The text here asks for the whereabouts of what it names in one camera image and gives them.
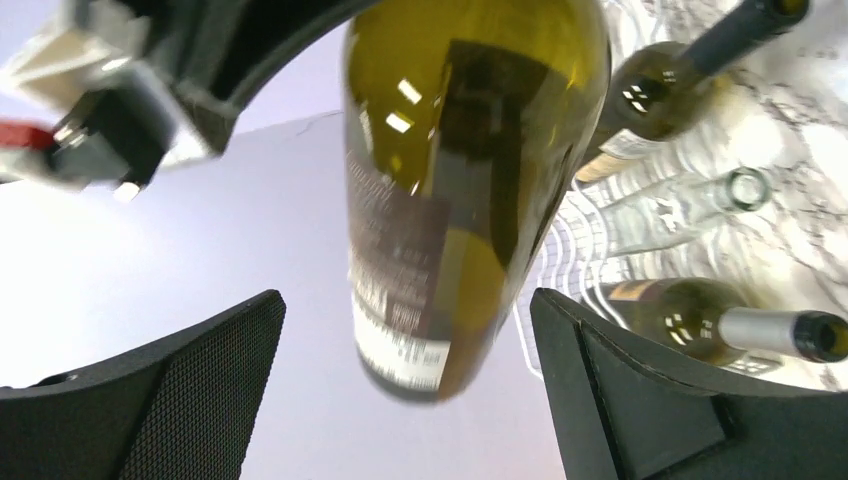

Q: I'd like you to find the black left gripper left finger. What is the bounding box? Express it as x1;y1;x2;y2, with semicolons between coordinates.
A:
1;290;286;479

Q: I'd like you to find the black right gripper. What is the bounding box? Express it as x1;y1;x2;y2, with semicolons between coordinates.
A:
132;0;375;110

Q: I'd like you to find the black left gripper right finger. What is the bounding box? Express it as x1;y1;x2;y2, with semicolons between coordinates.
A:
530;288;847;479

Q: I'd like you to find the clear glass wine bottle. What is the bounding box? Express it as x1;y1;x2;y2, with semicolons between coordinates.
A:
600;167;772;257

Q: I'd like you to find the green bottle grey foil neck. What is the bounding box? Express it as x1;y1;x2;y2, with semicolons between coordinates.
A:
582;276;848;367

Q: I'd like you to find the green bottle dark brown label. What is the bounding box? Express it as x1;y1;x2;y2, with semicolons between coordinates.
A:
344;0;611;403

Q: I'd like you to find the green wine bottle white label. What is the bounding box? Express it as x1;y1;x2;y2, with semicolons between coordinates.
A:
575;1;810;185

